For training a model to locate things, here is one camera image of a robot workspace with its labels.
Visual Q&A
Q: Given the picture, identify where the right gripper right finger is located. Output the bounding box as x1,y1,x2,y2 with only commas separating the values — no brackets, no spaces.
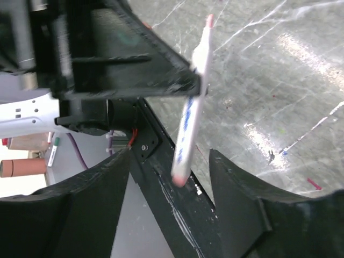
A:
209,149,343,257

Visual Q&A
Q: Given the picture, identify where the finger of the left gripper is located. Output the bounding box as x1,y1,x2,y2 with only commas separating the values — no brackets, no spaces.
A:
51,1,200,98

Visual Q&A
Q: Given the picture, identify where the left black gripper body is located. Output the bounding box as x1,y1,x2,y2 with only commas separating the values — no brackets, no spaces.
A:
1,1,73,91

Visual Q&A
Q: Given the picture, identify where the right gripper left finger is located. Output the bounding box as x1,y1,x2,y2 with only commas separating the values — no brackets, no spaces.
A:
1,148,130,257

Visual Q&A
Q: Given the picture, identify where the red white marker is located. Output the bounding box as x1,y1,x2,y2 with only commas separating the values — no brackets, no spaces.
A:
171,14,213,187

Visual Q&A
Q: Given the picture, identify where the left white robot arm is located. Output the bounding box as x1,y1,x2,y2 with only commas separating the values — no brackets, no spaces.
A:
1,1,201,138

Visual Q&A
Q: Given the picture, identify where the black base beam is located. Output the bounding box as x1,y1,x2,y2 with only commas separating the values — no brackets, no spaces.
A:
131,98,223,258

